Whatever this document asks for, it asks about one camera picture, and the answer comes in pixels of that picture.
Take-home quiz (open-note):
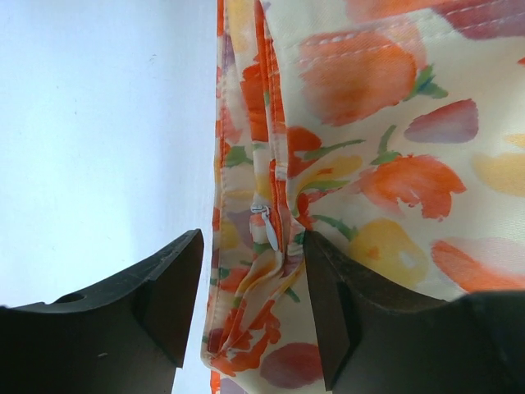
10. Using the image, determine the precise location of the orange floral print skirt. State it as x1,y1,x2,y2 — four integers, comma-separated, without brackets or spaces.
201,1,524,393

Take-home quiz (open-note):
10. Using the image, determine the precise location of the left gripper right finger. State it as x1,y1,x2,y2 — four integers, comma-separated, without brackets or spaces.
304,231,524,393

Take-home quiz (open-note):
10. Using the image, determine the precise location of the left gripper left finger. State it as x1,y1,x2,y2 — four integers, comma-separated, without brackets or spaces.
1,229,203,393

